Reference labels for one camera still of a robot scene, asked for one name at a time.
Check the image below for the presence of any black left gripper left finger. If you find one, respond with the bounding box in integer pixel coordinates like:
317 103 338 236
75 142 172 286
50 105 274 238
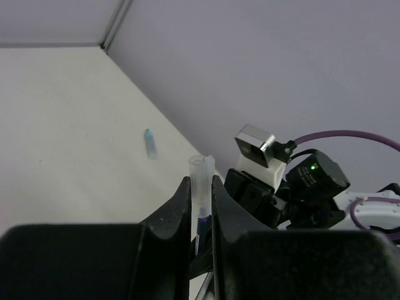
1 177 191 299

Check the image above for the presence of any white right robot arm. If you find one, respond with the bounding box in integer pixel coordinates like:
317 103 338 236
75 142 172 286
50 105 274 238
224 149 399 243

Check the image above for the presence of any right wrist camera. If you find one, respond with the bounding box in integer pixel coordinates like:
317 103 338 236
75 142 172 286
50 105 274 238
234 124 287 191

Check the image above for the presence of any clear pen cap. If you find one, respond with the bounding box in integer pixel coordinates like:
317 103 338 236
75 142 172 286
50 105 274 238
189 155 215 228

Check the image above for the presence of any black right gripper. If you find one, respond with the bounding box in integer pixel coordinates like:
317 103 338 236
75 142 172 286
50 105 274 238
224 169 287 228

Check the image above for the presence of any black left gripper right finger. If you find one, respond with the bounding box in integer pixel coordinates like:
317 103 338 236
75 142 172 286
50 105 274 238
212 176 399 299

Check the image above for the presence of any translucent light blue cap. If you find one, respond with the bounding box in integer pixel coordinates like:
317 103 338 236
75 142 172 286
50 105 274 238
144 129 158 159

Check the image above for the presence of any right aluminium frame post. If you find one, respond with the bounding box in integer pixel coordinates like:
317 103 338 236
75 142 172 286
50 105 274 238
99 0 133 54

